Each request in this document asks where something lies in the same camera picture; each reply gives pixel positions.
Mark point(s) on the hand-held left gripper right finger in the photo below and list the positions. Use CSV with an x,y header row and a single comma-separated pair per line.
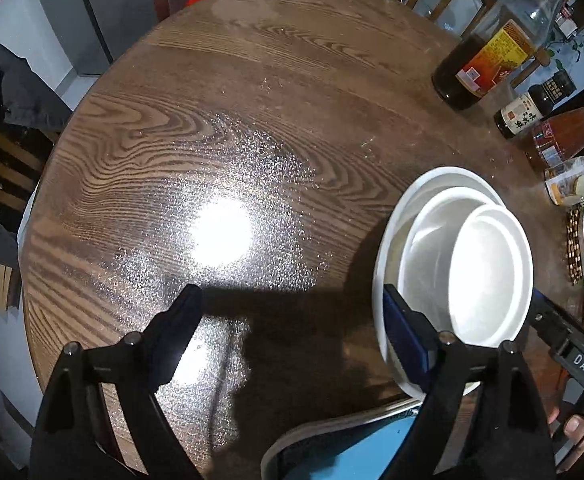
x,y
402,340

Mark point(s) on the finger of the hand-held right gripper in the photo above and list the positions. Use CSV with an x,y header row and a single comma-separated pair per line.
x,y
552,317

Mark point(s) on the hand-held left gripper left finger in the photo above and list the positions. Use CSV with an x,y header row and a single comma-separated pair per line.
x,y
176,335

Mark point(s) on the small white bowl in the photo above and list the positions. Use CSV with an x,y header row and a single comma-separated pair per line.
x,y
487,270

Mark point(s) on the stack of white bowls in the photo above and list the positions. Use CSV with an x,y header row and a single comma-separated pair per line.
x,y
389,260

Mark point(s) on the medium white bowl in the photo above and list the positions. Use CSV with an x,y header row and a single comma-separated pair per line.
x,y
427,240

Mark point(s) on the person's right hand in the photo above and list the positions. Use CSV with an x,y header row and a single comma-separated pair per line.
x,y
574,427

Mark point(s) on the wooden bead trivet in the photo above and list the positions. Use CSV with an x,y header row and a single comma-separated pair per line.
x,y
574,245

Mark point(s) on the clear jar with white lid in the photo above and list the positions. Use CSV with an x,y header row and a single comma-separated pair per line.
x,y
577,182

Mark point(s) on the white plate with blue pattern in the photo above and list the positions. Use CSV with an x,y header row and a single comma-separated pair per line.
x,y
272,445

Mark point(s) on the orange red sauce bottle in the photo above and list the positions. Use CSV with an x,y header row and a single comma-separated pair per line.
x,y
564,135

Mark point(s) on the small dark sauce bottle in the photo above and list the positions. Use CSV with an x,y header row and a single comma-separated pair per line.
x,y
527,110

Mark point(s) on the large soy sauce bottle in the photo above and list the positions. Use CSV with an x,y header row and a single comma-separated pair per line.
x,y
492,60

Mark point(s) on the trailing vine plant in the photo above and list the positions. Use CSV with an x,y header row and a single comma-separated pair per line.
x,y
574,45

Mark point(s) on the dark jacket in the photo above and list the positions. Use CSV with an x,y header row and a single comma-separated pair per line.
x,y
16,85

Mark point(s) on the grey refrigerator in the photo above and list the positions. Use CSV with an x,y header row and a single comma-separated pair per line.
x,y
131,10

